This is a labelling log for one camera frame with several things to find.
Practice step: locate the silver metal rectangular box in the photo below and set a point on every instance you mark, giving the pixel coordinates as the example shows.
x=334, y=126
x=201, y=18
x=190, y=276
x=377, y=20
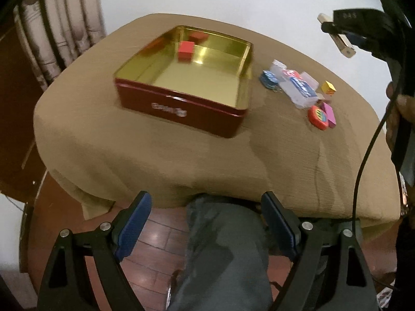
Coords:
x=341, y=41

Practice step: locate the clear box with red content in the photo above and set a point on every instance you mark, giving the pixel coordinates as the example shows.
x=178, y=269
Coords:
x=310, y=80

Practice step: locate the pink eraser block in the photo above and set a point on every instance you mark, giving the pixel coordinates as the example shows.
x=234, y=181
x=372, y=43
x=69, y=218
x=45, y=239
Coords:
x=330, y=114

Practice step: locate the patterned curtain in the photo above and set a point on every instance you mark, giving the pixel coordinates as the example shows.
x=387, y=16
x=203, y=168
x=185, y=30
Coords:
x=54, y=33

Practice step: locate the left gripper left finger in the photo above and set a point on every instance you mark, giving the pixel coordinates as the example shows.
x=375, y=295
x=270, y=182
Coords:
x=66, y=284

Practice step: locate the red gold tin box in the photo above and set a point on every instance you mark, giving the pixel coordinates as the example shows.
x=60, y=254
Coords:
x=210, y=93

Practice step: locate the wooden cabinet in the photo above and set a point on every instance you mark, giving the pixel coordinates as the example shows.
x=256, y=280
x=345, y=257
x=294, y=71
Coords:
x=22, y=170

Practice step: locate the red round tape measure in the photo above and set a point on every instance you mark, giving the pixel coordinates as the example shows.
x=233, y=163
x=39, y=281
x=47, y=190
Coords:
x=317, y=117

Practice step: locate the person grey trouser leg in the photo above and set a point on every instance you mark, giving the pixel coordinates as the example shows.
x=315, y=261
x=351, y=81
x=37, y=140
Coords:
x=227, y=257

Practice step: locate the yellow red striped cube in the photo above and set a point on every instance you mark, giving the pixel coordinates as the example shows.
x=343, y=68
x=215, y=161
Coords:
x=328, y=88

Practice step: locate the person right hand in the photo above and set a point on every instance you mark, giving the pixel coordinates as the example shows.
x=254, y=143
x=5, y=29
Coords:
x=404, y=108

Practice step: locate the blue striped keychain pouch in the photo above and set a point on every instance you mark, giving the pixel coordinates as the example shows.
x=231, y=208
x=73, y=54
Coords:
x=269, y=80

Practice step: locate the small dark red box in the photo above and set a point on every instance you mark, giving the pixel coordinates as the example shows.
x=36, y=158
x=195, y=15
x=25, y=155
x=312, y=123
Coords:
x=323, y=98

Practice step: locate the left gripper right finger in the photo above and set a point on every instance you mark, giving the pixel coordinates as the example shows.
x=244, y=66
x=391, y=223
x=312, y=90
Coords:
x=329, y=269

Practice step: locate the clear box blue label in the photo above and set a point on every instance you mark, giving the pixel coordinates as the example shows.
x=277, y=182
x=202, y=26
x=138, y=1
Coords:
x=293, y=85

